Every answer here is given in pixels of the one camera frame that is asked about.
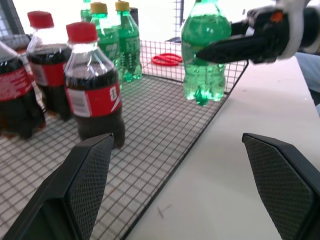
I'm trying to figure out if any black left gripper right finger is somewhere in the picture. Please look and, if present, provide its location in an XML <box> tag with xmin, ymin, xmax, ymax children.
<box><xmin>241</xmin><ymin>132</ymin><xmax>320</xmax><ymax>240</ymax></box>

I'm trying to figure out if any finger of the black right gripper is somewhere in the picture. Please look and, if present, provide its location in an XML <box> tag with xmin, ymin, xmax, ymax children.
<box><xmin>195</xmin><ymin>34</ymin><xmax>266</xmax><ymax>64</ymax></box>
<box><xmin>230</xmin><ymin>19</ymin><xmax>254</xmax><ymax>37</ymax></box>

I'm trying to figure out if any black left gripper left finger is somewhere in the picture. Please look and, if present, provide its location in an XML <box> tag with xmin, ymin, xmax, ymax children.
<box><xmin>0</xmin><ymin>133</ymin><xmax>115</xmax><ymax>240</ymax></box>

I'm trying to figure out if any green soda bottle without cap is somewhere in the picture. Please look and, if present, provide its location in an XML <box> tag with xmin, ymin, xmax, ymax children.
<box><xmin>181</xmin><ymin>0</ymin><xmax>232</xmax><ymax>107</ymax></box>

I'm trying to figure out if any person's blue jeans leg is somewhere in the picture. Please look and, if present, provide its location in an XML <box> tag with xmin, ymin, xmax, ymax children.
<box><xmin>294</xmin><ymin>51</ymin><xmax>320</xmax><ymax>112</ymax></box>

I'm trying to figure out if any cola bottle with red cap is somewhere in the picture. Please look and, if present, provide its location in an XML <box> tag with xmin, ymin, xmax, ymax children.
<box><xmin>25</xmin><ymin>10</ymin><xmax>74</xmax><ymax>121</ymax></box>
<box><xmin>63</xmin><ymin>21</ymin><xmax>127</xmax><ymax>150</ymax></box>

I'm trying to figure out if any green soda bottle yellow cap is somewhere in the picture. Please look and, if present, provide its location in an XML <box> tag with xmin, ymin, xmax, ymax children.
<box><xmin>89</xmin><ymin>1</ymin><xmax>124</xmax><ymax>90</ymax></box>
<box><xmin>115</xmin><ymin>0</ymin><xmax>143</xmax><ymax>84</ymax></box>

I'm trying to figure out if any black upright block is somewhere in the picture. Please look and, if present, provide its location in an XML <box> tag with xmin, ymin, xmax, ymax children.
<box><xmin>129</xmin><ymin>7</ymin><xmax>140</xmax><ymax>27</ymax></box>

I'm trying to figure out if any cola bottle with red label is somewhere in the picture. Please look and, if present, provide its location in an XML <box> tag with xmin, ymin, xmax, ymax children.
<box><xmin>0</xmin><ymin>40</ymin><xmax>47</xmax><ymax>140</ymax></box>

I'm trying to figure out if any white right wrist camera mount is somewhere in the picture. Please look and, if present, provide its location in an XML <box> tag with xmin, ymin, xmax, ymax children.
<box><xmin>273</xmin><ymin>0</ymin><xmax>310</xmax><ymax>60</ymax></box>

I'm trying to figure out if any red ring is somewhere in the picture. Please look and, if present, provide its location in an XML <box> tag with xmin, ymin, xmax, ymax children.
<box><xmin>151</xmin><ymin>52</ymin><xmax>184</xmax><ymax>67</ymax></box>

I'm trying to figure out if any black wire rack basket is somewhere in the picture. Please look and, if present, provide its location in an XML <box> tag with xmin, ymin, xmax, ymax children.
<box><xmin>0</xmin><ymin>0</ymin><xmax>250</xmax><ymax>240</ymax></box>

